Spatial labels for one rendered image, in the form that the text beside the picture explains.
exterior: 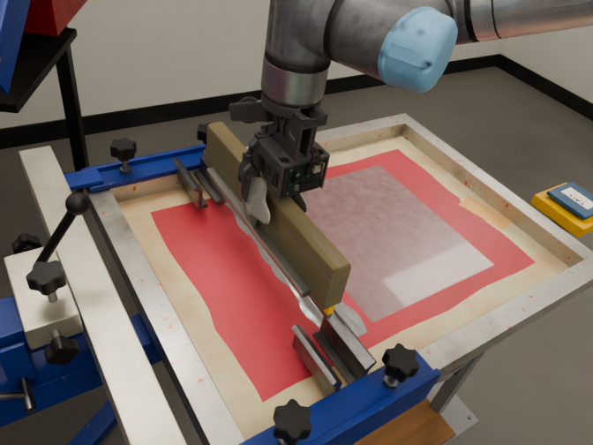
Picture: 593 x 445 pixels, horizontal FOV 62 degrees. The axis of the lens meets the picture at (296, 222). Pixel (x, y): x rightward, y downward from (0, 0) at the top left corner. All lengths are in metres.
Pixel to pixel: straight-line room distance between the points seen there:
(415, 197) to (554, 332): 1.46
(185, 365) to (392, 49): 0.45
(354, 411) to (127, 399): 0.27
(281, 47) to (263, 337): 0.41
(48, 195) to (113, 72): 2.02
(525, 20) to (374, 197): 0.55
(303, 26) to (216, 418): 0.45
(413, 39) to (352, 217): 0.54
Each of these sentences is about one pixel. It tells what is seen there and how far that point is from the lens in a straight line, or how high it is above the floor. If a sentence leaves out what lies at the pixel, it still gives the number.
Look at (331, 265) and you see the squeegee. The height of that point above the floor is 1.14.
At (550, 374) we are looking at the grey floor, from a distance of 2.25.
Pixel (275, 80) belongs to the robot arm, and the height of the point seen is 1.32.
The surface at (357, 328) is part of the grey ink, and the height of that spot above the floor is 0.96.
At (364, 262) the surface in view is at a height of 0.96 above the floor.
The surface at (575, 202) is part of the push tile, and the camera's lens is 1.25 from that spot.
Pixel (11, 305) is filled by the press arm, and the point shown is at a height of 1.04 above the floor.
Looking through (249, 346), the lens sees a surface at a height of 0.96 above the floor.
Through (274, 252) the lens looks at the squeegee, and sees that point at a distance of 0.68.
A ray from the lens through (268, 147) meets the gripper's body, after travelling 0.61.
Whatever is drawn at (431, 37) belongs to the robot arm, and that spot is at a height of 1.41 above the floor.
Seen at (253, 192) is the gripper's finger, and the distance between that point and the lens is 0.67.
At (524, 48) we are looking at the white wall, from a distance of 4.76.
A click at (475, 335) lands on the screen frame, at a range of 0.80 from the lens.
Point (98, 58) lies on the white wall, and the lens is 2.77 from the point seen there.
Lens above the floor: 1.56
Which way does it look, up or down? 41 degrees down
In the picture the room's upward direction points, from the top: 11 degrees clockwise
